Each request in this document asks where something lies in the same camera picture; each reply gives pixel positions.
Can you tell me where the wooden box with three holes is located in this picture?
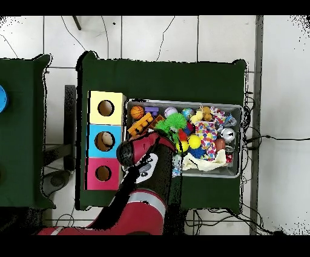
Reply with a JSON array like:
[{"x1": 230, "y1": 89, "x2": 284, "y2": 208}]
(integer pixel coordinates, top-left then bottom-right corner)
[{"x1": 84, "y1": 90, "x2": 127, "y2": 191}]

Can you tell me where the orange toy brick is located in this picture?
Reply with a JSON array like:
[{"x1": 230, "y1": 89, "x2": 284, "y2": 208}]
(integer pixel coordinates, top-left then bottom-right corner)
[{"x1": 127, "y1": 112, "x2": 154, "y2": 136}]

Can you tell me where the white baseball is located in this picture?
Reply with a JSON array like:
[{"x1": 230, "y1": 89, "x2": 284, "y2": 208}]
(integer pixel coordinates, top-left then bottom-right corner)
[{"x1": 164, "y1": 106, "x2": 179, "y2": 119}]

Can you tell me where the orange mini basketball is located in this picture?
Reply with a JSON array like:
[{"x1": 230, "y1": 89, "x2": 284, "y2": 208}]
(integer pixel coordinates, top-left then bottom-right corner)
[{"x1": 130, "y1": 105, "x2": 145, "y2": 121}]

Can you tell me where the green spiky ball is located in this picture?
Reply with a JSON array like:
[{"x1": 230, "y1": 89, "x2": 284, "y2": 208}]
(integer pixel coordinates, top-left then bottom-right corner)
[{"x1": 167, "y1": 112, "x2": 188, "y2": 132}]

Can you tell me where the globe print ball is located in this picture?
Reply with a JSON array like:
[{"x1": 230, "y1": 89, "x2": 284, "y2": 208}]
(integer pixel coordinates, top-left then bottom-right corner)
[{"x1": 181, "y1": 107, "x2": 196, "y2": 120}]

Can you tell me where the large yellow ball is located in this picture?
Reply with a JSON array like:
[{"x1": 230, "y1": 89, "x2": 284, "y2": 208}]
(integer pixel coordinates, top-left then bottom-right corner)
[{"x1": 186, "y1": 134, "x2": 202, "y2": 150}]

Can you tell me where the yellow plush duck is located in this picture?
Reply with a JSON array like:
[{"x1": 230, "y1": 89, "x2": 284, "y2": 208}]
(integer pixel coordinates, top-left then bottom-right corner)
[{"x1": 190, "y1": 110, "x2": 204, "y2": 124}]

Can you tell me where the dark green table cloth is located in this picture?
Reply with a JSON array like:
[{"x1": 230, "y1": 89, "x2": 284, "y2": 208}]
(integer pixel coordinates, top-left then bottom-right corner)
[
  {"x1": 75, "y1": 50, "x2": 248, "y2": 211},
  {"x1": 0, "y1": 53, "x2": 57, "y2": 210}
]

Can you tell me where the colourful dotted cloth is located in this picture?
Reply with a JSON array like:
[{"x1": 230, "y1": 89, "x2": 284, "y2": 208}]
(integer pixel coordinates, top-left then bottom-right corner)
[{"x1": 194, "y1": 120, "x2": 219, "y2": 161}]

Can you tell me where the cream cloth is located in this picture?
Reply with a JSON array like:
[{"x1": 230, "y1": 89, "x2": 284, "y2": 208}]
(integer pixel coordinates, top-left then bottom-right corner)
[{"x1": 181, "y1": 149, "x2": 228, "y2": 172}]

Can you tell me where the silver drink can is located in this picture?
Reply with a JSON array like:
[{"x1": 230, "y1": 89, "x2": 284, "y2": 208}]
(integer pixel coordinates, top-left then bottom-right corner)
[{"x1": 219, "y1": 127, "x2": 236, "y2": 142}]

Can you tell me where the dark metal leg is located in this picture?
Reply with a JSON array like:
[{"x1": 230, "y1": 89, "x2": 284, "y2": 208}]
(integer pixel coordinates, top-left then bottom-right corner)
[{"x1": 71, "y1": 15, "x2": 82, "y2": 31}]

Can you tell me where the blue round object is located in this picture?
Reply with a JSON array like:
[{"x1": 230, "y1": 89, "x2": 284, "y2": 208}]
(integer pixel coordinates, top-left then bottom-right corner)
[{"x1": 0, "y1": 84, "x2": 9, "y2": 114}]

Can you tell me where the wire mesh bin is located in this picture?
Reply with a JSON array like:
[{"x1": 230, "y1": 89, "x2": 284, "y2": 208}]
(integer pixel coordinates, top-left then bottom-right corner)
[{"x1": 122, "y1": 98, "x2": 244, "y2": 179}]

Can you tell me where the black cable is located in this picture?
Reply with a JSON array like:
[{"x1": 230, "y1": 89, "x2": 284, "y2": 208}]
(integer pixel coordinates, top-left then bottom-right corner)
[{"x1": 244, "y1": 135, "x2": 310, "y2": 144}]

